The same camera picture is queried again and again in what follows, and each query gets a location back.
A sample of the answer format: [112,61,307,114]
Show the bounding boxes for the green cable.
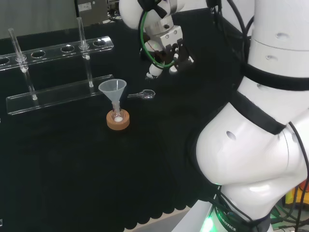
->
[138,10,178,70]

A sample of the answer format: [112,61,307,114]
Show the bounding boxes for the glass round-bottom flask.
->
[111,101,125,123]

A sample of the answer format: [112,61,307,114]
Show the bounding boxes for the clear plastic funnel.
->
[98,78,127,110]

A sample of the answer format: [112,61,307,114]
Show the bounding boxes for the black bench cloth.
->
[0,7,252,232]

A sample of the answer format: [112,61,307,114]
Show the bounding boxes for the clear funnel stand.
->
[0,16,115,116]

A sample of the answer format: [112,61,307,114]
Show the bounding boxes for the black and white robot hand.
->
[140,18,195,80]

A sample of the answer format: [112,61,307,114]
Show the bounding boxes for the glass weighing funnel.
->
[127,89,155,100]

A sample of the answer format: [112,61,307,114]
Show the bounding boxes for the black cable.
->
[207,0,254,67]

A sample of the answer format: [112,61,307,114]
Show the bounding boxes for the cork ring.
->
[106,108,131,131]

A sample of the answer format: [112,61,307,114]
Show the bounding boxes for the pale board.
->
[0,0,78,40]

